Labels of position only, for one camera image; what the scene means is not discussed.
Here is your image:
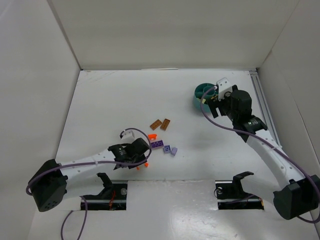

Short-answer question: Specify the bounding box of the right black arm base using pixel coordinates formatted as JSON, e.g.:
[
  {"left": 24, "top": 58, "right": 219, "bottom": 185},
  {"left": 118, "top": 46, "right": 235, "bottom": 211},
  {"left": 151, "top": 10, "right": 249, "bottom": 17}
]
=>
[{"left": 213, "top": 171, "right": 264, "bottom": 210}]

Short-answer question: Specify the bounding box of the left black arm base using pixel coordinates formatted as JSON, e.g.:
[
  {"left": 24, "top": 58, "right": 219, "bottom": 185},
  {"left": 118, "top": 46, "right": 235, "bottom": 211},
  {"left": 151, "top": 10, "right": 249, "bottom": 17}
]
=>
[{"left": 84, "top": 173, "right": 128, "bottom": 211}]

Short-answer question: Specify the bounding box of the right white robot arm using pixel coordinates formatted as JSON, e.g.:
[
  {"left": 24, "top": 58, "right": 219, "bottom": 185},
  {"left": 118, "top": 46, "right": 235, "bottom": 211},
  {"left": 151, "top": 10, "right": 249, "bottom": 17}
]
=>
[{"left": 201, "top": 83, "right": 320, "bottom": 220}]

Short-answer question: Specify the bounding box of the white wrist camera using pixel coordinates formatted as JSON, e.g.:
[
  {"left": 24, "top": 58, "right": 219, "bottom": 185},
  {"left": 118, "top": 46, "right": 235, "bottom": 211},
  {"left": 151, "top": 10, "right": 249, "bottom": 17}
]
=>
[
  {"left": 216, "top": 77, "right": 233, "bottom": 101},
  {"left": 119, "top": 130, "right": 135, "bottom": 142}
]

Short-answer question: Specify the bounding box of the teal divided round container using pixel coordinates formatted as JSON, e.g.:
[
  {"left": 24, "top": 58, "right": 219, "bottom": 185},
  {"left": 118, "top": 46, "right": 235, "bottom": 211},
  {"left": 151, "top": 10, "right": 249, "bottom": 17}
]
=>
[{"left": 193, "top": 83, "right": 218, "bottom": 113}]

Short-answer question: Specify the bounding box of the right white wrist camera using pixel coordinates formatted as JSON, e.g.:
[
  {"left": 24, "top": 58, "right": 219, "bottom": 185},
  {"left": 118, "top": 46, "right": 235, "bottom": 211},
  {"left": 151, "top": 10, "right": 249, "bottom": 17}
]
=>
[{"left": 216, "top": 77, "right": 233, "bottom": 101}]

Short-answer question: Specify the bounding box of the purple cable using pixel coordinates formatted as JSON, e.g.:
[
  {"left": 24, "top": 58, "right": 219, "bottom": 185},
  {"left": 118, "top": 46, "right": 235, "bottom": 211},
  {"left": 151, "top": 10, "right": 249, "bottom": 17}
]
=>
[
  {"left": 25, "top": 127, "right": 153, "bottom": 240},
  {"left": 199, "top": 86, "right": 320, "bottom": 224}
]

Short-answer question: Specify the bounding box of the lavender sloped lego brick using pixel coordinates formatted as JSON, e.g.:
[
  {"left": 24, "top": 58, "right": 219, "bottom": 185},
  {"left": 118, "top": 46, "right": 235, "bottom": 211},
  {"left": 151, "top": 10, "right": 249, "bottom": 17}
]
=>
[{"left": 170, "top": 147, "right": 178, "bottom": 156}]

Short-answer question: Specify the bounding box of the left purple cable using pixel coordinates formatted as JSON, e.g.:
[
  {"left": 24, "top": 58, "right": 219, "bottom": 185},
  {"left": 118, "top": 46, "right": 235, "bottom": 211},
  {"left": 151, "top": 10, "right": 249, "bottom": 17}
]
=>
[{"left": 25, "top": 127, "right": 153, "bottom": 240}]

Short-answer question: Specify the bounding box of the orange lego dish piece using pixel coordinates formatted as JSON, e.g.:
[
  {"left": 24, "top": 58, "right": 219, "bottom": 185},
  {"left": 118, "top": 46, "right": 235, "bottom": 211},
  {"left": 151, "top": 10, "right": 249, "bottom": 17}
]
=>
[{"left": 147, "top": 133, "right": 158, "bottom": 141}]

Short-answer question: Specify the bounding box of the brown lego plate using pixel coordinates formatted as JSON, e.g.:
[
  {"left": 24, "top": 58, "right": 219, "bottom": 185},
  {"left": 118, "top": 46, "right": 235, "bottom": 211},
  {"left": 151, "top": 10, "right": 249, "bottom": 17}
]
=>
[
  {"left": 149, "top": 119, "right": 162, "bottom": 131},
  {"left": 160, "top": 118, "right": 171, "bottom": 131}
]

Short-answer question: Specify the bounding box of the lavender square lego brick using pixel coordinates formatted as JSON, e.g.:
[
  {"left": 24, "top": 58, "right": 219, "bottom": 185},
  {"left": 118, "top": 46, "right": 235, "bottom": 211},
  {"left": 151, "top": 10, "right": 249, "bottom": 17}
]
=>
[{"left": 163, "top": 145, "right": 171, "bottom": 154}]

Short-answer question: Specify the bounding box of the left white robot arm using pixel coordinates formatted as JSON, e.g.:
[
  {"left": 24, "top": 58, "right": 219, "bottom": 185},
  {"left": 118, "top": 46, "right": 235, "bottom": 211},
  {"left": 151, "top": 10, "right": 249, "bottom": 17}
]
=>
[{"left": 26, "top": 137, "right": 152, "bottom": 212}]

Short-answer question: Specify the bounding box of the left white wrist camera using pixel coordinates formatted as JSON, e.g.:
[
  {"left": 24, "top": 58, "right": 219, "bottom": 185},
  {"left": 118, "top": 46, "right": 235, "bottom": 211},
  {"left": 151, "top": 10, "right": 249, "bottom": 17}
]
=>
[{"left": 119, "top": 130, "right": 135, "bottom": 142}]

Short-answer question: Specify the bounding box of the dark purple lego brick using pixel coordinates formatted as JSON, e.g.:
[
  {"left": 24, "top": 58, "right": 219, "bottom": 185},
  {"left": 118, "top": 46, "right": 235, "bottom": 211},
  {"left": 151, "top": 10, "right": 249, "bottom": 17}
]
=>
[{"left": 151, "top": 140, "right": 164, "bottom": 149}]

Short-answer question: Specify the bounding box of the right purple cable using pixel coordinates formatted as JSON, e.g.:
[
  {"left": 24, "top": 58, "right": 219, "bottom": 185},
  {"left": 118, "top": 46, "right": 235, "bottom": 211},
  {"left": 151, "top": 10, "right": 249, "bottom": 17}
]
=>
[{"left": 199, "top": 86, "right": 320, "bottom": 224}]

